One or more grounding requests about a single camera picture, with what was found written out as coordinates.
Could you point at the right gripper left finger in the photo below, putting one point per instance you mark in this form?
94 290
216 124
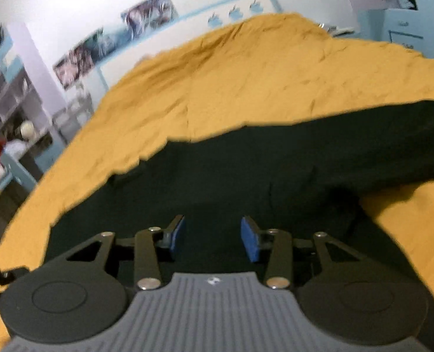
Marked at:
151 247

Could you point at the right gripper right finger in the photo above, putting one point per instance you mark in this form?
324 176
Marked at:
270 251

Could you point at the black long sleeve shirt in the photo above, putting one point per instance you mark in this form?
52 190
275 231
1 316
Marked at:
304 178

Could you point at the round white lamp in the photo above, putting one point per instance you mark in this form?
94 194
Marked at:
27 130

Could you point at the wall shelf unit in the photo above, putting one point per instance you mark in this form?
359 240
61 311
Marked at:
27 92

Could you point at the grey rolling cart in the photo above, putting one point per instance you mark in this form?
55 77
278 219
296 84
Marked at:
71 119

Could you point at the anime wall posters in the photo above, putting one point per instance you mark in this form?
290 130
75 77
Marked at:
135 23

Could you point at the mustard yellow quilt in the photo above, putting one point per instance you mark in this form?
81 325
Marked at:
272 70

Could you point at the blue nightstand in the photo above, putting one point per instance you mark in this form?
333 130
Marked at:
336 31

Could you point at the blue desk chair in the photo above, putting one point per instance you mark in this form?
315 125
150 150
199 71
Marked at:
19 172

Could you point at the white blue bed headboard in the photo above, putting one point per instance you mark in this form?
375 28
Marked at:
180 31

